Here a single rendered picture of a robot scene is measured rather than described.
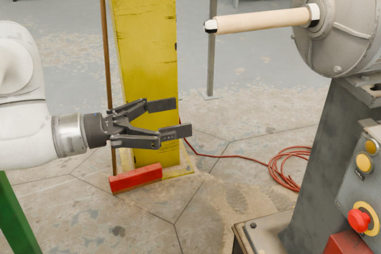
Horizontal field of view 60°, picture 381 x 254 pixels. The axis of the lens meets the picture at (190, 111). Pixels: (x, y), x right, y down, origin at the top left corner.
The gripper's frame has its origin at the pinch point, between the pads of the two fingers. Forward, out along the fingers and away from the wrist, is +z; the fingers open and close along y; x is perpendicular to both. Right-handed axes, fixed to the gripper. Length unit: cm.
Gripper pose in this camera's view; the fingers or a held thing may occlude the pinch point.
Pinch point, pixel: (178, 115)
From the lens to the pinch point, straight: 74.8
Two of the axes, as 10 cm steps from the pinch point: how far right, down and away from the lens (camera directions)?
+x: -0.4, -8.9, -4.6
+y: 2.8, 4.3, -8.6
